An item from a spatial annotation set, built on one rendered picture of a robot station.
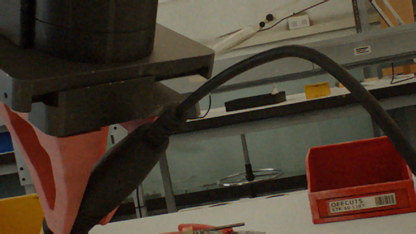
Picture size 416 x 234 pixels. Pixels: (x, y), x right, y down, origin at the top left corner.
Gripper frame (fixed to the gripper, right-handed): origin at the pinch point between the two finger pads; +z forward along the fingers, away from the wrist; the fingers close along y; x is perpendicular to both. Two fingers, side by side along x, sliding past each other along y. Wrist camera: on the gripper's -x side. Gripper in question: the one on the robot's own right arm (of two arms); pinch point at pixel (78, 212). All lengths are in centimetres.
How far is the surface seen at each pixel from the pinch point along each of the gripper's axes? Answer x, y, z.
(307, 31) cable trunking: -251, -347, 100
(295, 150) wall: -229, -334, 184
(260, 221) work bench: -12.1, -30.4, 17.8
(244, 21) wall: -289, -321, 102
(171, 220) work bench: -23.5, -28.4, 23.7
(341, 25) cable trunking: -234, -363, 92
